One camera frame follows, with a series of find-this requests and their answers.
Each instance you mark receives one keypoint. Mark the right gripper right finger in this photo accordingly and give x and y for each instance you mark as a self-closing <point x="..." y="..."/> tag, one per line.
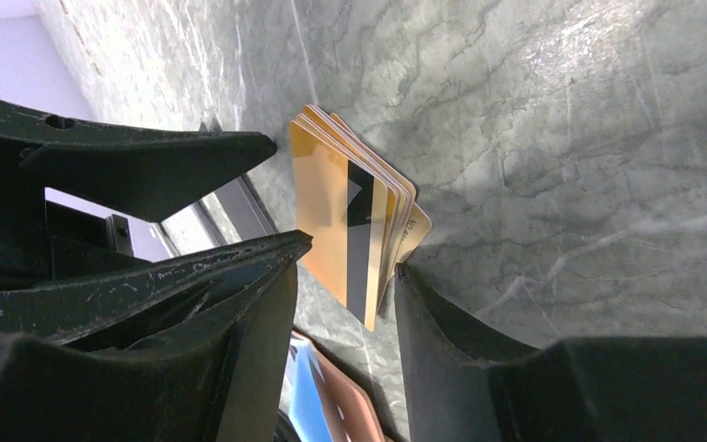
<point x="466" y="381"/>

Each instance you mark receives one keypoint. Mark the brown leather card holder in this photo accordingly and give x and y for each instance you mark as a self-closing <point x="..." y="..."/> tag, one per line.
<point x="321" y="403"/>

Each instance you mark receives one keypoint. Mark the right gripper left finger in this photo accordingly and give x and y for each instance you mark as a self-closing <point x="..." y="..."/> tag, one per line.
<point x="188" y="349"/>

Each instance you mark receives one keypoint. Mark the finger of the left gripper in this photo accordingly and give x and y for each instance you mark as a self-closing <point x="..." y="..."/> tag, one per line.
<point x="144" y="173"/>

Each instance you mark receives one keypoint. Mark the gold credit card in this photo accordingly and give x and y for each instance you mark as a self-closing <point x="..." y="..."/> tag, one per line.
<point x="362" y="214"/>

